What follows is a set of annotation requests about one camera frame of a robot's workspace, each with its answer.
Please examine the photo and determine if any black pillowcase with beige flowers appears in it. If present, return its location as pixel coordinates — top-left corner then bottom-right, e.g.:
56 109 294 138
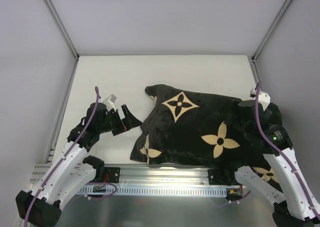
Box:
129 84 285 193

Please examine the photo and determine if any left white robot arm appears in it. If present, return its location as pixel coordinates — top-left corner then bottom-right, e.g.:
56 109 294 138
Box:
15 102 142 227

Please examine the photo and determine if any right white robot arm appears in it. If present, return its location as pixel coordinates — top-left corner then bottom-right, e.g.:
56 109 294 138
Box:
224 99 320 227

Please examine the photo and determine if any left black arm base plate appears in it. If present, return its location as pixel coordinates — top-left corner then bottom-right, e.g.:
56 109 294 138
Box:
101 166 121 184

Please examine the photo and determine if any slotted cable duct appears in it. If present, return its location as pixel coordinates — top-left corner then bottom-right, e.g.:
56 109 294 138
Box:
77 185 227 198

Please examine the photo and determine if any aluminium mounting rail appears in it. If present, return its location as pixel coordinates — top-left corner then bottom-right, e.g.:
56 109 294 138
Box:
30 164 229 188

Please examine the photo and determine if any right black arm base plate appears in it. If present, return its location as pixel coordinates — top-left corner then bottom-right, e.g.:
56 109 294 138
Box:
207 168 239 186

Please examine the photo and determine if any left aluminium frame post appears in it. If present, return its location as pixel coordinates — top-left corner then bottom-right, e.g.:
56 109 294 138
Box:
36 0 80 60

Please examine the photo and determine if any aluminium frame post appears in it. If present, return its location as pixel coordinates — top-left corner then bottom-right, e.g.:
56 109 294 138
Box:
36 0 80 60
251 0 302 63

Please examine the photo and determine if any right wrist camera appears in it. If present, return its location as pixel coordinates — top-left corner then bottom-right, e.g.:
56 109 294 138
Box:
250 87 271 111

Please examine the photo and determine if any right aluminium frame post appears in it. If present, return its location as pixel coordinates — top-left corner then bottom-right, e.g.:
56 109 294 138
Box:
251 0 302 63

